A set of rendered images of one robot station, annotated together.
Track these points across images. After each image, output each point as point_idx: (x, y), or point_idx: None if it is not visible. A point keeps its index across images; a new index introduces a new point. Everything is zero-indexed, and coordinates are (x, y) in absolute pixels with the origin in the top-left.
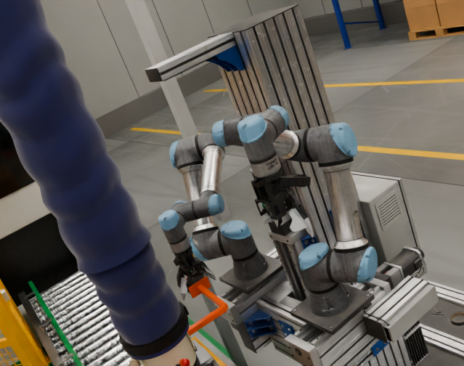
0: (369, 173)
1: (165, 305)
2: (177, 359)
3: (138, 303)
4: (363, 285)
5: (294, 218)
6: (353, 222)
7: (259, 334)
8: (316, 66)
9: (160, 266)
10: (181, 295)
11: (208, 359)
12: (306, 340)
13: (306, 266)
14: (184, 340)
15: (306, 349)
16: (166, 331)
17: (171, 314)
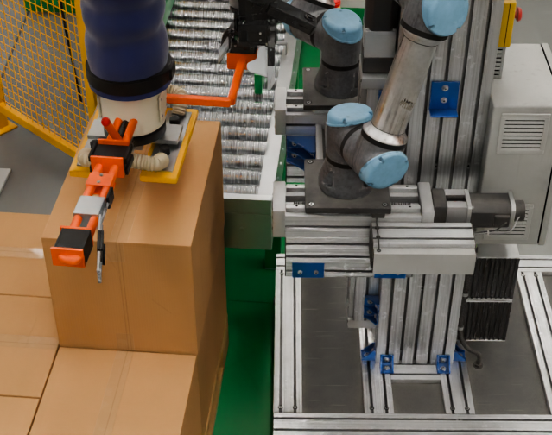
0: None
1: (137, 53)
2: (129, 116)
3: (104, 33)
4: (414, 195)
5: (260, 57)
6: (395, 111)
7: (296, 163)
8: None
9: (158, 10)
10: (218, 56)
11: (171, 140)
12: (294, 199)
13: (328, 122)
14: (148, 103)
15: (274, 206)
16: (124, 80)
17: (138, 66)
